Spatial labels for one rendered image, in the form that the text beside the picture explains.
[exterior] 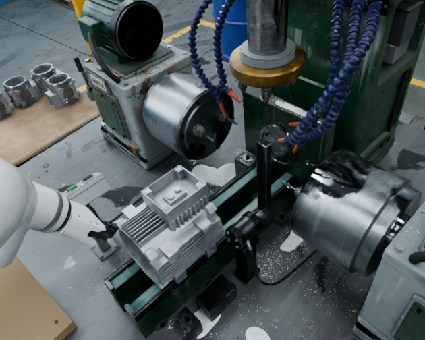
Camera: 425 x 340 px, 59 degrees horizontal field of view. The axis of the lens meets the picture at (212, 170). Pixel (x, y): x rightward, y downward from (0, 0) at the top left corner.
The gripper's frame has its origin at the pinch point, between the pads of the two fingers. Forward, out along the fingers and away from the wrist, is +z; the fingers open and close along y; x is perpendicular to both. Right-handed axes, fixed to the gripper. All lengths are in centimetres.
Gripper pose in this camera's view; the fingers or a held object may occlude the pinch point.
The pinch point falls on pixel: (107, 229)
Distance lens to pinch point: 91.9
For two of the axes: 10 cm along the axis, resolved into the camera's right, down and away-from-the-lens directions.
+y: 6.8, 4.6, -5.6
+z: 4.5, 3.5, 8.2
